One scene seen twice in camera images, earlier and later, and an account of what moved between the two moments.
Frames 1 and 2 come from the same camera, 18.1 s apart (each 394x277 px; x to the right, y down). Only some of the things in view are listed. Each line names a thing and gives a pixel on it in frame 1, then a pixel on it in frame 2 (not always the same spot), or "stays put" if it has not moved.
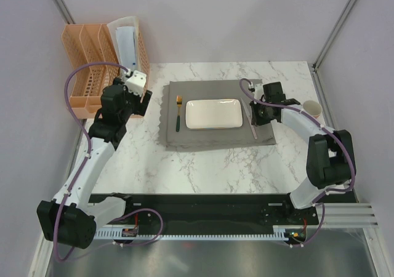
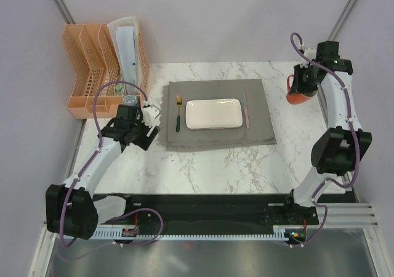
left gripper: (140, 108) to (141, 141)
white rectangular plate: (213, 114) stays put
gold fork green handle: (178, 103) stays put
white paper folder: (125, 32) stays put
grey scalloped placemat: (175, 136) stays put
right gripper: (257, 121) to (298, 87)
